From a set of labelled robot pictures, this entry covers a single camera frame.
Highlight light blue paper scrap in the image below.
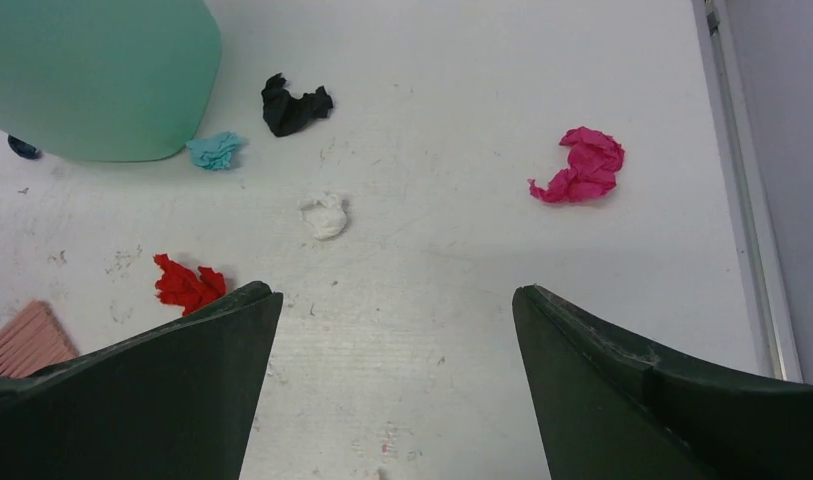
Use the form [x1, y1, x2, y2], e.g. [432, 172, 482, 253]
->
[185, 131, 246, 171]

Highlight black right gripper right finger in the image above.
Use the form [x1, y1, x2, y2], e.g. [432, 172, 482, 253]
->
[512, 285, 813, 479]

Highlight green plastic waste bin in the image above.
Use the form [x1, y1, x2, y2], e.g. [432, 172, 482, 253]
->
[0, 0, 222, 162]

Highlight pink hand brush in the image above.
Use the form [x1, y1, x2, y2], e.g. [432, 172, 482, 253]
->
[0, 300, 79, 378]

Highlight black paper scrap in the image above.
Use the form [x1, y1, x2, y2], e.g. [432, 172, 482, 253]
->
[260, 73, 334, 138]

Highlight magenta paper scrap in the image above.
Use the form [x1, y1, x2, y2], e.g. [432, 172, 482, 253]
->
[528, 126, 625, 204]

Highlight red paper scrap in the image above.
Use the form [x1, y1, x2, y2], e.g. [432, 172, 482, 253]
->
[153, 254, 227, 315]

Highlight white paper scrap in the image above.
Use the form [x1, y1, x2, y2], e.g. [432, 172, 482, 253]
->
[298, 191, 349, 241]

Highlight small dark blue paper scrap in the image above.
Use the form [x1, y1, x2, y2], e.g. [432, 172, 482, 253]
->
[7, 135, 42, 160]

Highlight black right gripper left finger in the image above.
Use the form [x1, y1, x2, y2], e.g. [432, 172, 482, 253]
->
[0, 281, 283, 479]

